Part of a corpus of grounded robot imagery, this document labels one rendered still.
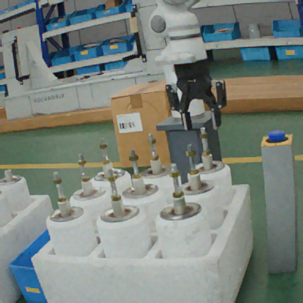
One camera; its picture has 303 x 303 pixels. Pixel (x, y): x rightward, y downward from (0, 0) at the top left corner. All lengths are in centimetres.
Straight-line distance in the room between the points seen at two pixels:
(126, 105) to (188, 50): 108
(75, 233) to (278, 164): 43
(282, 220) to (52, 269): 50
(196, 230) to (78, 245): 24
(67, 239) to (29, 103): 276
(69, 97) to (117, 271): 260
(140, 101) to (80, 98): 136
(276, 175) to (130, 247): 33
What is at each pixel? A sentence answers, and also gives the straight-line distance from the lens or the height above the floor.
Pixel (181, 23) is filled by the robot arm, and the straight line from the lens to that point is 105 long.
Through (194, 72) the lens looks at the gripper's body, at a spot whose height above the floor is 47.
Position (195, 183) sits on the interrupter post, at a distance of 101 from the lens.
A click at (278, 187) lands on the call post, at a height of 22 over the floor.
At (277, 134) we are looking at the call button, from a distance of 102.
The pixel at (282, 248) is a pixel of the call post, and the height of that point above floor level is 7.
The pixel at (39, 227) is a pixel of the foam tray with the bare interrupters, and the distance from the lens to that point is 135.
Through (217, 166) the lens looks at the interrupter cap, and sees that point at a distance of 113.
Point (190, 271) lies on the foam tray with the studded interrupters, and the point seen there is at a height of 16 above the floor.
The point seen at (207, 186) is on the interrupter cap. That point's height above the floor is 25.
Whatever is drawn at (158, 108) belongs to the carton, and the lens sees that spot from 205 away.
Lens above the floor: 59
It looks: 15 degrees down
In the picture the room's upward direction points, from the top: 10 degrees counter-clockwise
